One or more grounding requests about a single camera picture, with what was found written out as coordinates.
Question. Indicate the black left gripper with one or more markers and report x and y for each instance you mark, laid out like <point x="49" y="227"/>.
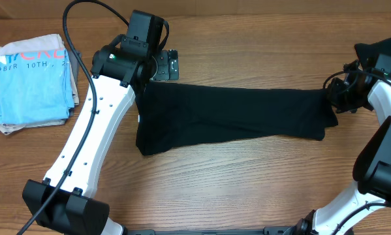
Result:
<point x="167" y="68"/>

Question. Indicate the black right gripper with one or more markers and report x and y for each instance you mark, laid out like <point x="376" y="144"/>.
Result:
<point x="333" y="85"/>

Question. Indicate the black t-shirt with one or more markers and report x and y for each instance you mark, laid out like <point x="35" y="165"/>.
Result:
<point x="176" y="115"/>

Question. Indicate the beige folded t-shirt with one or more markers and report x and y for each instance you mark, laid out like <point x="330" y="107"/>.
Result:
<point x="46" y="42"/>

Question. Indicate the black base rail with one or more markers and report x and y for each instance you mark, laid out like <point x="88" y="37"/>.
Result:
<point x="264" y="231"/>

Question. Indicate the light blue folded t-shirt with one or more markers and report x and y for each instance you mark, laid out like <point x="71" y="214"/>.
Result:
<point x="35" y="87"/>

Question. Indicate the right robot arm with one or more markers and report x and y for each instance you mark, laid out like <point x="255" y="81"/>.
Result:
<point x="370" y="189"/>

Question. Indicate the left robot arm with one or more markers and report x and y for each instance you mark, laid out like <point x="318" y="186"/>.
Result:
<point x="64" y="200"/>

